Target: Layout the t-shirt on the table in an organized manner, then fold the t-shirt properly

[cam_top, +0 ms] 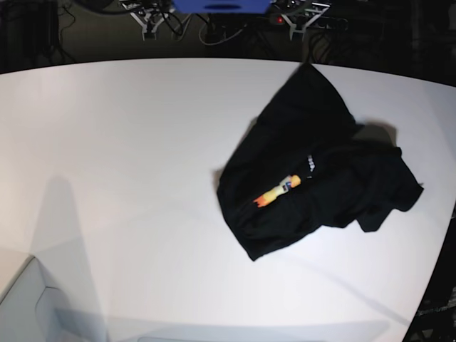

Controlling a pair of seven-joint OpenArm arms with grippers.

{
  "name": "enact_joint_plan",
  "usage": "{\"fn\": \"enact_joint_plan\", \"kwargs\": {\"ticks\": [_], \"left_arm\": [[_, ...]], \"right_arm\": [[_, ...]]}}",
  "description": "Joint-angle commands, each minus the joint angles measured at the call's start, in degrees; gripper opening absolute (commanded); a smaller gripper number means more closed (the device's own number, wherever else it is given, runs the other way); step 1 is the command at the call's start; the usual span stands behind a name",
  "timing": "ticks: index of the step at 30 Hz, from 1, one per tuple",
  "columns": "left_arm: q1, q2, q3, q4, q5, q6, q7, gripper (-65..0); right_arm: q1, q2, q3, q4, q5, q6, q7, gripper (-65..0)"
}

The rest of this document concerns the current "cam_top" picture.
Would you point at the black printed t-shirt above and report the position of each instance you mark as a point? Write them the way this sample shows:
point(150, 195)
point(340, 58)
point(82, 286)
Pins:
point(306, 163)

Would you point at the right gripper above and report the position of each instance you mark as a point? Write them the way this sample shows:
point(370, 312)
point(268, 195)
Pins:
point(149, 14)

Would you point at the white bin at table corner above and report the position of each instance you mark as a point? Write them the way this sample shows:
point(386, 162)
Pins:
point(34, 310)

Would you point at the blue plastic box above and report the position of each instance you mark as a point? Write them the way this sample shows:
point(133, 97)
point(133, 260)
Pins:
point(222, 6)

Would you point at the black power strip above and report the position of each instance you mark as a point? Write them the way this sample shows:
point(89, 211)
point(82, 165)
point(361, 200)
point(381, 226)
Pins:
point(301, 24)

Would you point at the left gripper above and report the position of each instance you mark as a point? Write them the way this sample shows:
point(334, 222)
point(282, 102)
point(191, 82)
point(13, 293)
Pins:
point(300, 15)

